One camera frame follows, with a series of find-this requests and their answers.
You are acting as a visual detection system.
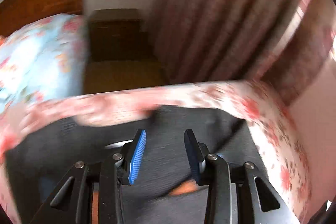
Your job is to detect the floral pink curtain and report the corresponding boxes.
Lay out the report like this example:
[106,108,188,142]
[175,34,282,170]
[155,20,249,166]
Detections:
[149,0,335,105]

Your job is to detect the pink floral quilt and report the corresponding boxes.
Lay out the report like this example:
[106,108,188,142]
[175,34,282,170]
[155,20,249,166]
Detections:
[1,81,311,221]

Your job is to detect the dark wooden nightstand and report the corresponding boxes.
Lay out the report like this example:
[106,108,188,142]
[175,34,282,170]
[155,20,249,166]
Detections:
[88,9,154,62]

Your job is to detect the dark striped knit sweater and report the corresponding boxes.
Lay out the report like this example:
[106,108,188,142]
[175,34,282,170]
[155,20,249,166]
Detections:
[5,106,265,223]

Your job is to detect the light blue floral pillow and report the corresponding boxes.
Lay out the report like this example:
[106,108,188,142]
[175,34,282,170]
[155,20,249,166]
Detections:
[0,14,89,111]

